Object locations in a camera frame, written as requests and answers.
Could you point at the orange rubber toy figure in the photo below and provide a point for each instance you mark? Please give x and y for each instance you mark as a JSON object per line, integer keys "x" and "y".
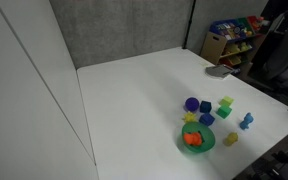
{"x": 194, "y": 139}

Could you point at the yellow spiky star toy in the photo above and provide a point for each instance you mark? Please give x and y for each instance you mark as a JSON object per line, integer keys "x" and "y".
{"x": 189, "y": 117}

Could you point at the green plastic bowl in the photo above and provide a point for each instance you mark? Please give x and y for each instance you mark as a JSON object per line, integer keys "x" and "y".
{"x": 207, "y": 134}

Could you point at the wooden toy shelf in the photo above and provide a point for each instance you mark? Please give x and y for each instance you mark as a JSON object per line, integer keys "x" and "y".
{"x": 233, "y": 42}

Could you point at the yellow rubber duck toy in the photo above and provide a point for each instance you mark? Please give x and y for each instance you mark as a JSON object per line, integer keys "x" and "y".
{"x": 231, "y": 139}

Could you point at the light blue rubber animal toy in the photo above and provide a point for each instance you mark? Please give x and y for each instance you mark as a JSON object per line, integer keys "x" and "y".
{"x": 246, "y": 121}

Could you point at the purple bumpy ball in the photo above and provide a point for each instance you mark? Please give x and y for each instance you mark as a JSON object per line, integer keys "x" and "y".
{"x": 192, "y": 104}

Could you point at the dark teal-blue cube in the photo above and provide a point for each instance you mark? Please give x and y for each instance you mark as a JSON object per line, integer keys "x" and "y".
{"x": 205, "y": 107}

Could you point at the dark blue cube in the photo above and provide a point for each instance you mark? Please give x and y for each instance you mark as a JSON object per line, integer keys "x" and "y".
{"x": 207, "y": 119}

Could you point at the grey metal mounting plate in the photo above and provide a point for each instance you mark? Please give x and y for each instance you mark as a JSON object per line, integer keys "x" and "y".
{"x": 218, "y": 71}

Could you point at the lime green cube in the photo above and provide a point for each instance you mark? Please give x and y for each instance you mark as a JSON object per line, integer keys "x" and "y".
{"x": 226, "y": 101}

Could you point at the black camera stand pole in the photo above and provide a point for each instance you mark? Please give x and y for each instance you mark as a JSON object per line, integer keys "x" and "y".
{"x": 184, "y": 45}

